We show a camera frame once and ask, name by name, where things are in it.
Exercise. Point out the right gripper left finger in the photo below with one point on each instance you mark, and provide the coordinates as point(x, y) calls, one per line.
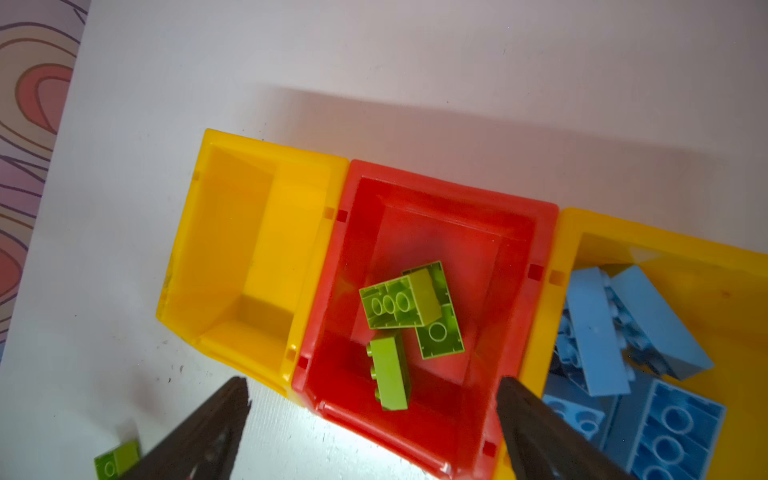
point(206, 444)

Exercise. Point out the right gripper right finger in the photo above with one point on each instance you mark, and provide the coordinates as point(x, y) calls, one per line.
point(541, 445)

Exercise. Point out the blue lego brick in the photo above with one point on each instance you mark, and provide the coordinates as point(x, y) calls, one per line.
point(601, 363)
point(661, 431)
point(579, 410)
point(656, 336)

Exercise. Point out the small green lego brick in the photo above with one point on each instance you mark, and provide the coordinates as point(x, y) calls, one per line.
point(113, 464)

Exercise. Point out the red plastic bin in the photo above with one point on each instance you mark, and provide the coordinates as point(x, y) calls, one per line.
point(494, 249)

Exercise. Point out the left yellow plastic bin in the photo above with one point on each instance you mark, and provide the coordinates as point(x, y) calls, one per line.
point(249, 252)

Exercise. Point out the yellow plastic bin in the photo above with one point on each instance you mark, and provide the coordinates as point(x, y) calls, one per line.
point(249, 252)
point(718, 291)

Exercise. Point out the right yellow plastic bin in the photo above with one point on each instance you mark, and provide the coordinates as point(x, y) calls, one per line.
point(718, 291)

